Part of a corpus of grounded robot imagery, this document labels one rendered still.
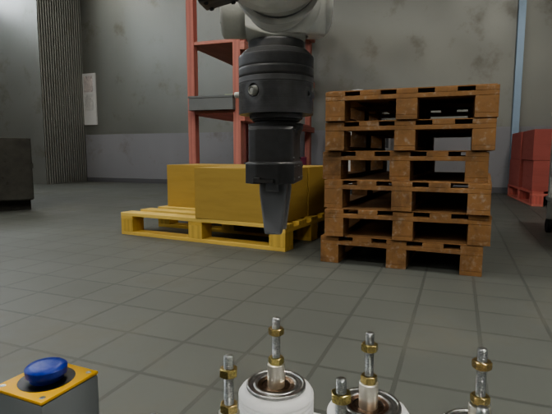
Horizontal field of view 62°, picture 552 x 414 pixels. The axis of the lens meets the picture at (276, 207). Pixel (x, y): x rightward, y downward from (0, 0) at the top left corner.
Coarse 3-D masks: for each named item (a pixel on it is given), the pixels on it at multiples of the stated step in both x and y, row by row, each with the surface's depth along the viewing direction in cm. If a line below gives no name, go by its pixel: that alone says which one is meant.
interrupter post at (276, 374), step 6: (270, 366) 57; (276, 366) 57; (282, 366) 57; (270, 372) 57; (276, 372) 57; (282, 372) 57; (270, 378) 57; (276, 378) 57; (282, 378) 57; (270, 384) 57; (276, 384) 57; (282, 384) 58
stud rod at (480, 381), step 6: (480, 348) 48; (486, 348) 48; (480, 354) 48; (486, 354) 47; (480, 360) 48; (486, 360) 47; (480, 372) 48; (480, 378) 48; (480, 384) 48; (480, 390) 48; (480, 396) 48
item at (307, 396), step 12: (240, 396) 57; (252, 396) 56; (300, 396) 56; (312, 396) 57; (240, 408) 57; (252, 408) 55; (264, 408) 54; (276, 408) 54; (288, 408) 54; (300, 408) 55; (312, 408) 58
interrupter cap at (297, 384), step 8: (256, 376) 60; (264, 376) 60; (288, 376) 60; (296, 376) 60; (248, 384) 58; (256, 384) 58; (264, 384) 58; (288, 384) 58; (296, 384) 58; (304, 384) 58; (256, 392) 56; (264, 392) 56; (272, 392) 56; (280, 392) 56; (288, 392) 56; (296, 392) 56; (272, 400) 55; (280, 400) 55
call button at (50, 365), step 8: (40, 360) 48; (48, 360) 48; (56, 360) 48; (64, 360) 48; (32, 368) 46; (40, 368) 46; (48, 368) 46; (56, 368) 46; (64, 368) 47; (32, 376) 45; (40, 376) 45; (48, 376) 45; (56, 376) 46; (32, 384) 46; (40, 384) 45
